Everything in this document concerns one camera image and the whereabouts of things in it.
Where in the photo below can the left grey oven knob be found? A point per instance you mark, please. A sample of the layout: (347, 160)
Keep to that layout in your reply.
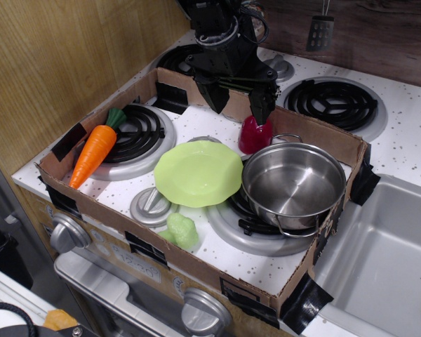
(67, 234)

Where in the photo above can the grey back stove knob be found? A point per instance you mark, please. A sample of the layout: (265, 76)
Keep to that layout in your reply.
(282, 67)

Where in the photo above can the dark red toy pepper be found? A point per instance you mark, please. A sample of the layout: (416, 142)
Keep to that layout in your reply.
(254, 137)

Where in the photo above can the stainless steel pot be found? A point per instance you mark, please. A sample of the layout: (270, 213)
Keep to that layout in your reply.
(292, 185)

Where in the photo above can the grey stove knob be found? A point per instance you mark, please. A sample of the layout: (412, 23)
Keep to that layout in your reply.
(282, 67)
(151, 209)

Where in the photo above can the front left stove burner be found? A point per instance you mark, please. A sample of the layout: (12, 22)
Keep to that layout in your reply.
(141, 141)

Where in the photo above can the grey oven knob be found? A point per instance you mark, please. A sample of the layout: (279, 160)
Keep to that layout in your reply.
(204, 315)
(67, 234)

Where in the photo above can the hanging metal spatula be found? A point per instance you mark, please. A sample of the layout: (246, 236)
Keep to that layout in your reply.
(321, 30)

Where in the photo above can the light green plastic plate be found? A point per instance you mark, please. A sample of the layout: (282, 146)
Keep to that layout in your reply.
(198, 174)

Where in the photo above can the orange object bottom left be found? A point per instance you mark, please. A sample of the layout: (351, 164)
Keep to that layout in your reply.
(58, 319)

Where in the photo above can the front right stove burner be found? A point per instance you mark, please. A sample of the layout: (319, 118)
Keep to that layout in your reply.
(236, 223)

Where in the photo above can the orange toy carrot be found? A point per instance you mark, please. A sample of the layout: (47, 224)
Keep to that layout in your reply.
(98, 145)

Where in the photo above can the green toy broccoli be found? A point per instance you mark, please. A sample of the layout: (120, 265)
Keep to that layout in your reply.
(181, 231)

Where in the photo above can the grey centre stove knob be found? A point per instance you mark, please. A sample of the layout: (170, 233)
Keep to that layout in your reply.
(151, 209)

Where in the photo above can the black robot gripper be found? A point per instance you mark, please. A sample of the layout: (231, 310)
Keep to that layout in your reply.
(229, 60)

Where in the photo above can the grey sink basin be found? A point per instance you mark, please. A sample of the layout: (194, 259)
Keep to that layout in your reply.
(372, 265)

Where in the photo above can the right grey oven knob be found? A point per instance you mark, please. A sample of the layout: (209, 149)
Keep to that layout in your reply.
(204, 315)

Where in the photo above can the back right stove burner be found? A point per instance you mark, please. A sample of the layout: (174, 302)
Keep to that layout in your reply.
(344, 103)

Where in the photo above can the grey oven door handle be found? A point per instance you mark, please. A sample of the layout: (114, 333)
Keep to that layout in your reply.
(122, 306)

